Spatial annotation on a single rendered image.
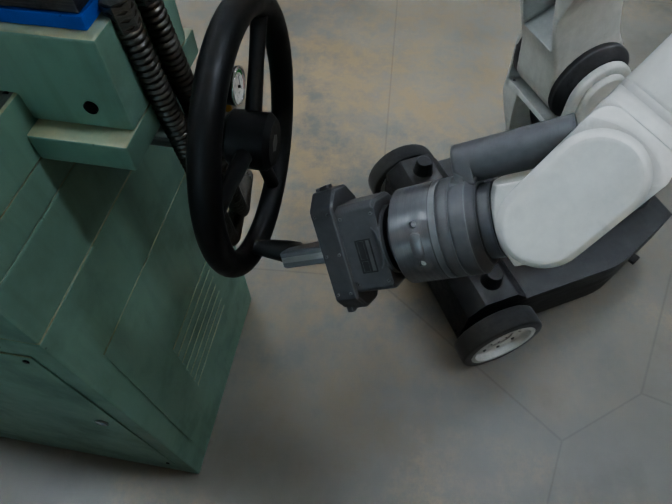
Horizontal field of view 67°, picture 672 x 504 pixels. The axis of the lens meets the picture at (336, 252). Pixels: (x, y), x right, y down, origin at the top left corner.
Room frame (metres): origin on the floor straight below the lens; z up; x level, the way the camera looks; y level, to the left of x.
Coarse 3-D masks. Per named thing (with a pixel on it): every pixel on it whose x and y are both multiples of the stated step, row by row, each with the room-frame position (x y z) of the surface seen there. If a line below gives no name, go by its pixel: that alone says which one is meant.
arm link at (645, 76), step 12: (660, 48) 0.30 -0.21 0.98; (648, 60) 0.29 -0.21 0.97; (660, 60) 0.28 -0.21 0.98; (636, 72) 0.29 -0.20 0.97; (648, 72) 0.28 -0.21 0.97; (660, 72) 0.27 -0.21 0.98; (636, 84) 0.28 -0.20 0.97; (648, 84) 0.27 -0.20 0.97; (660, 84) 0.27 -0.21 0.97; (660, 96) 0.26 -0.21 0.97
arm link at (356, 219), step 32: (320, 192) 0.31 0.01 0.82; (384, 192) 0.31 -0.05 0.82; (416, 192) 0.28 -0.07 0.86; (320, 224) 0.28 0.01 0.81; (352, 224) 0.27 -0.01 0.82; (384, 224) 0.27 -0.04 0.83; (416, 224) 0.25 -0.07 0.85; (352, 256) 0.25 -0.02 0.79; (384, 256) 0.24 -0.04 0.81; (416, 256) 0.23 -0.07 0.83; (352, 288) 0.23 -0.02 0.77; (384, 288) 0.23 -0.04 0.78
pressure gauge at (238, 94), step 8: (232, 72) 0.66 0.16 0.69; (240, 72) 0.68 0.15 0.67; (232, 80) 0.64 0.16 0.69; (240, 80) 0.67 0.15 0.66; (232, 88) 0.64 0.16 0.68; (240, 88) 0.67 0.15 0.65; (232, 96) 0.63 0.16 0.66; (240, 96) 0.66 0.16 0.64; (232, 104) 0.64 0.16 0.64; (240, 104) 0.65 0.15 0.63
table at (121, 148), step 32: (192, 32) 0.49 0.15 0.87; (0, 96) 0.34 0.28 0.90; (0, 128) 0.31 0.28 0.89; (32, 128) 0.34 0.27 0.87; (64, 128) 0.34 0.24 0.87; (96, 128) 0.34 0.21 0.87; (0, 160) 0.30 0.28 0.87; (32, 160) 0.32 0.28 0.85; (64, 160) 0.33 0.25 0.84; (96, 160) 0.32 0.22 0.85; (128, 160) 0.31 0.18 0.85; (0, 192) 0.28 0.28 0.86
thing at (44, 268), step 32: (64, 192) 0.33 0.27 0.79; (96, 192) 0.37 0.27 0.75; (64, 224) 0.31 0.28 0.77; (96, 224) 0.34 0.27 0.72; (32, 256) 0.26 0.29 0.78; (64, 256) 0.28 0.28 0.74; (0, 288) 0.22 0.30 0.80; (32, 288) 0.24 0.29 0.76; (64, 288) 0.26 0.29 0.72; (0, 320) 0.20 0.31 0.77; (32, 320) 0.21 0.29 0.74
